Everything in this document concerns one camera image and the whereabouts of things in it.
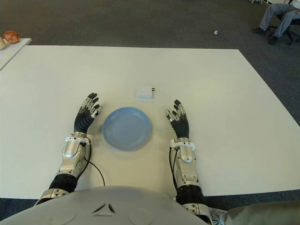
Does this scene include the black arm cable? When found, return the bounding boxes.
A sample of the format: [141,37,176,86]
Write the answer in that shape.
[169,147,179,190]
[81,140,105,187]

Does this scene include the grey robot torso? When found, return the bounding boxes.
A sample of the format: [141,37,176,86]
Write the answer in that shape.
[0,186,211,225]

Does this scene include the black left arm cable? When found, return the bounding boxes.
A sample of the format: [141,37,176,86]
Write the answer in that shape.
[81,140,105,187]

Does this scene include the seated person legs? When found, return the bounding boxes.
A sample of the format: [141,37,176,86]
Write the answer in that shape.
[252,0,300,45]

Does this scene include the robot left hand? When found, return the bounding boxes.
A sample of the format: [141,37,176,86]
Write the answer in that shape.
[74,92,104,134]

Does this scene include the black office chair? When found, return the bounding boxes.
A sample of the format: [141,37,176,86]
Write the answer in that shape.
[269,11,300,46]

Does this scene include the blue plate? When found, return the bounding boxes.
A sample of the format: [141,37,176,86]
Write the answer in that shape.
[102,106,153,152]

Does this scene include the brown round bread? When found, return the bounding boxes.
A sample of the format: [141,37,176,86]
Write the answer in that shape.
[3,30,21,44]

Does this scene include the olive grey cloth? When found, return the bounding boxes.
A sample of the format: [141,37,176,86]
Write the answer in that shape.
[210,201,300,225]

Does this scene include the white charger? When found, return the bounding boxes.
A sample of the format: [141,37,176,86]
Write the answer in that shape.
[135,86,157,100]

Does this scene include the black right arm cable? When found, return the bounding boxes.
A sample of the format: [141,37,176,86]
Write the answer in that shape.
[169,147,179,190]

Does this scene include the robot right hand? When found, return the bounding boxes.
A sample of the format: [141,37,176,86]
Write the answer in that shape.
[165,99,192,140]

